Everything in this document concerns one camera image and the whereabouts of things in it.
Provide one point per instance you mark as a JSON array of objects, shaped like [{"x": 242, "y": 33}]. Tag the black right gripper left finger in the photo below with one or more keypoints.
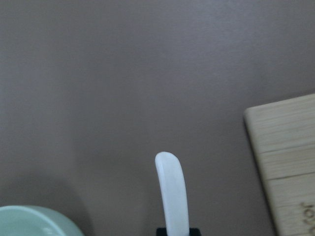
[{"x": 161, "y": 232}]

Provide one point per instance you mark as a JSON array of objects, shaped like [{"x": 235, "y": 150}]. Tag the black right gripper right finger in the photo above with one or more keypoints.
[{"x": 194, "y": 232}]

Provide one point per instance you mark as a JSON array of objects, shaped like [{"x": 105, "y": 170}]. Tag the white ceramic spoon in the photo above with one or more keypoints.
[{"x": 173, "y": 192}]

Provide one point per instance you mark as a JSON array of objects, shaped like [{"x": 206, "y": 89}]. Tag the mint green bowl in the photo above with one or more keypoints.
[{"x": 35, "y": 221}]

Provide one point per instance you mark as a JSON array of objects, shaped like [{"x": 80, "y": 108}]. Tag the bamboo cutting board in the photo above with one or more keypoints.
[{"x": 282, "y": 136}]

